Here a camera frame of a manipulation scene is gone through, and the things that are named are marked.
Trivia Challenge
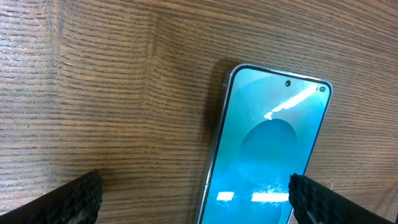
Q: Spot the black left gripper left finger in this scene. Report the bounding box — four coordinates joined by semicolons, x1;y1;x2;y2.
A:
1;170;103;224

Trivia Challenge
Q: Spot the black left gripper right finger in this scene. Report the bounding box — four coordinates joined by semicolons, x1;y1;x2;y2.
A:
289;174;393;224

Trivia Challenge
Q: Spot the blue-screen Galaxy smartphone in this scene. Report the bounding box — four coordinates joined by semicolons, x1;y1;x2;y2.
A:
195;63;333;224

